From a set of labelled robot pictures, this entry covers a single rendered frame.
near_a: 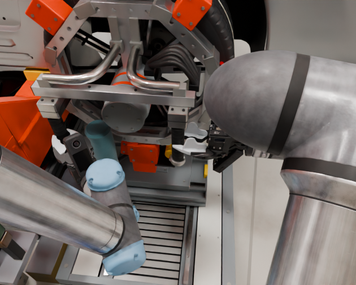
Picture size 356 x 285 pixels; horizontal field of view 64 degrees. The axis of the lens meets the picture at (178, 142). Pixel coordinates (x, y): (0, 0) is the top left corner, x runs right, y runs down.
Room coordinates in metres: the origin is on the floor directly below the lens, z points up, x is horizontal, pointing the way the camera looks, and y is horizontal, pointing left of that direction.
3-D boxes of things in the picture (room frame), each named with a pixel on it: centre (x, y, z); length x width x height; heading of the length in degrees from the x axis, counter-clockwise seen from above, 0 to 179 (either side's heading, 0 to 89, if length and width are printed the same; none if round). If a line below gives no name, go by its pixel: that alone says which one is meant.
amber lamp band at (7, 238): (0.36, 0.53, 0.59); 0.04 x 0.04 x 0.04; 84
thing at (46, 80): (0.68, 0.26, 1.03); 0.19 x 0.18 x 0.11; 174
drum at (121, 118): (0.72, 0.15, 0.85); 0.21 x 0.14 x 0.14; 174
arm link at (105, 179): (0.32, 0.14, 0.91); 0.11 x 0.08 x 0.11; 20
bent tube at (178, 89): (0.65, 0.06, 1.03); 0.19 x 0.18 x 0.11; 174
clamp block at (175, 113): (0.56, 0.00, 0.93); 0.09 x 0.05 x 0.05; 174
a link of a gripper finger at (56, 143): (0.53, 0.34, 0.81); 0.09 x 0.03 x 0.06; 48
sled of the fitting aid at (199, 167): (0.95, 0.09, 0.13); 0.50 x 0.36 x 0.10; 84
